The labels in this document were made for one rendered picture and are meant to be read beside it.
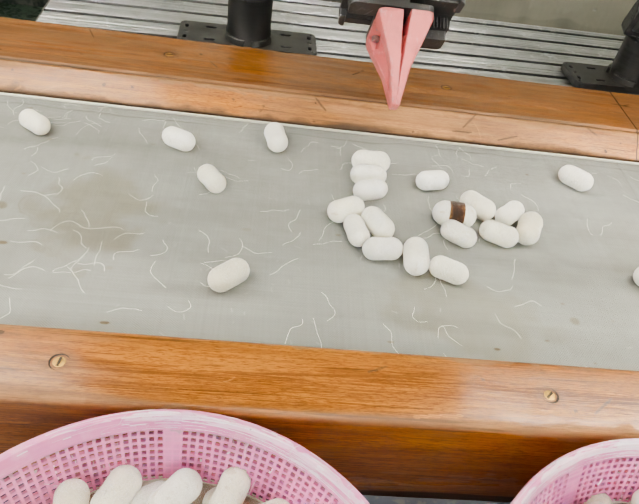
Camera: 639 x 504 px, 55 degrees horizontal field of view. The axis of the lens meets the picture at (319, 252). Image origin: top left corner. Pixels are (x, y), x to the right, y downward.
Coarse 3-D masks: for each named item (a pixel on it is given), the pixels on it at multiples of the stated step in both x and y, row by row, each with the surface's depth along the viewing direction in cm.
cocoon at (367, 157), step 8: (360, 152) 58; (368, 152) 58; (376, 152) 58; (384, 152) 58; (352, 160) 58; (360, 160) 57; (368, 160) 58; (376, 160) 58; (384, 160) 58; (384, 168) 58
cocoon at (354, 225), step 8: (352, 216) 51; (360, 216) 51; (344, 224) 51; (352, 224) 50; (360, 224) 50; (352, 232) 50; (360, 232) 50; (368, 232) 50; (352, 240) 50; (360, 240) 50
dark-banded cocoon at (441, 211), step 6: (438, 204) 54; (444, 204) 53; (450, 204) 53; (468, 204) 54; (438, 210) 53; (444, 210) 53; (468, 210) 53; (474, 210) 54; (438, 216) 53; (444, 216) 53; (468, 216) 53; (474, 216) 53; (438, 222) 54; (468, 222) 53
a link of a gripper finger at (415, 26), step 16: (352, 0) 51; (368, 0) 51; (384, 0) 51; (400, 0) 52; (416, 16) 52; (432, 16) 52; (416, 32) 52; (416, 48) 52; (400, 64) 53; (400, 80) 53; (400, 96) 53
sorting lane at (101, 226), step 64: (0, 128) 56; (64, 128) 58; (128, 128) 59; (192, 128) 60; (256, 128) 62; (320, 128) 63; (0, 192) 50; (64, 192) 51; (128, 192) 52; (192, 192) 53; (256, 192) 54; (320, 192) 56; (448, 192) 58; (512, 192) 60; (576, 192) 61; (0, 256) 45; (64, 256) 46; (128, 256) 47; (192, 256) 48; (256, 256) 49; (320, 256) 50; (448, 256) 52; (512, 256) 53; (576, 256) 54; (0, 320) 41; (64, 320) 42; (128, 320) 42; (192, 320) 43; (256, 320) 44; (320, 320) 45; (384, 320) 46; (448, 320) 46; (512, 320) 47; (576, 320) 48
